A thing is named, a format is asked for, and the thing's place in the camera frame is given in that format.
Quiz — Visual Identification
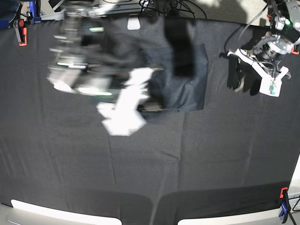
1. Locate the orange blue clamp near right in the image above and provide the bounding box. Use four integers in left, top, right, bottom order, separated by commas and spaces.
278, 187, 297, 225

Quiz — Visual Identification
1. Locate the orange clamp far right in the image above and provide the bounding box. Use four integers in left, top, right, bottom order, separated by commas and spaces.
291, 44, 300, 55

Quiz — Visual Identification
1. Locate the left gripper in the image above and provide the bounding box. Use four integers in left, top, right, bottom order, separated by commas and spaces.
227, 48, 291, 96

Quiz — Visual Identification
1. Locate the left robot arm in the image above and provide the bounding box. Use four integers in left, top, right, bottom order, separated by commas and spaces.
227, 0, 300, 97

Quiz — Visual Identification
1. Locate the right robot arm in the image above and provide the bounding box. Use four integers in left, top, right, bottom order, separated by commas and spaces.
48, 0, 155, 136

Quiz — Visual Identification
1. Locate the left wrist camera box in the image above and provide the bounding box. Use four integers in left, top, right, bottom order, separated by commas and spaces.
259, 78, 282, 97

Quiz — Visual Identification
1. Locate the black table cloth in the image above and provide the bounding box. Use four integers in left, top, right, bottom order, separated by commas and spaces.
0, 18, 300, 225

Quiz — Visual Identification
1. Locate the aluminium frame rail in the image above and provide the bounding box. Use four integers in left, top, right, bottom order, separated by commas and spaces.
40, 2, 142, 21

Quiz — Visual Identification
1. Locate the blue clamp top left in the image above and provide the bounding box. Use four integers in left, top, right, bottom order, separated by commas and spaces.
26, 0, 42, 24

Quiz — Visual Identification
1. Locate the orange clamp far left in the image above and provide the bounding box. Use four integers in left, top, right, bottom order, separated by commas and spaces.
13, 19, 27, 46

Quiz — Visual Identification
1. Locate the dark grey t-shirt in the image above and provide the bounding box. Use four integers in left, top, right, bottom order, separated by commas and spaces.
138, 44, 209, 115

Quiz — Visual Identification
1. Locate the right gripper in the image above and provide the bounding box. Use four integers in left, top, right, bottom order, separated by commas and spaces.
97, 67, 155, 136

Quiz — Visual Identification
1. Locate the black cable bundle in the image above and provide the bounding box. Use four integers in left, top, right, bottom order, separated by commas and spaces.
138, 0, 208, 19

